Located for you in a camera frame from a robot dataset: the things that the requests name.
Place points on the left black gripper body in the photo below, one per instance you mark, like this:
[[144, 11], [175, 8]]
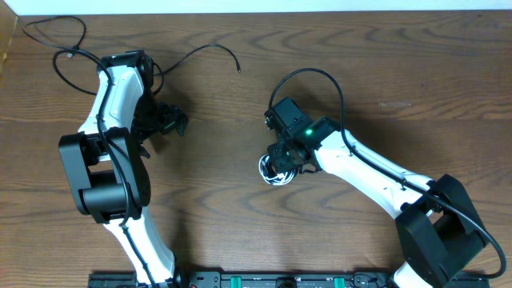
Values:
[[168, 119]]

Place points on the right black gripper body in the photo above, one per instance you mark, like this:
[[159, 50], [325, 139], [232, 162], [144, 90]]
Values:
[[281, 158]]

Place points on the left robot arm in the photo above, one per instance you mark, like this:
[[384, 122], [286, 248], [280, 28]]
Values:
[[104, 165]]

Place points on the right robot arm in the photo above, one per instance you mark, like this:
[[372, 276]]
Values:
[[439, 229]]

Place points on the cardboard box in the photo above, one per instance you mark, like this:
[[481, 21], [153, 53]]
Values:
[[8, 23]]

